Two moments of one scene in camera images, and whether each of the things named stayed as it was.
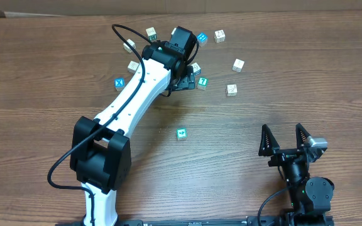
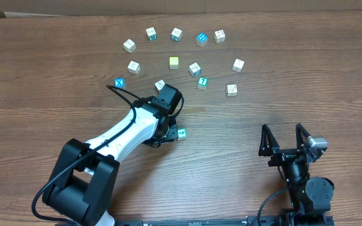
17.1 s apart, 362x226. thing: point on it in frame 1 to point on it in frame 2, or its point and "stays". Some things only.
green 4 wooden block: (181, 134) stays
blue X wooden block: (119, 83) stays
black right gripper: (283, 155) stays
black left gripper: (186, 80) to (172, 131)
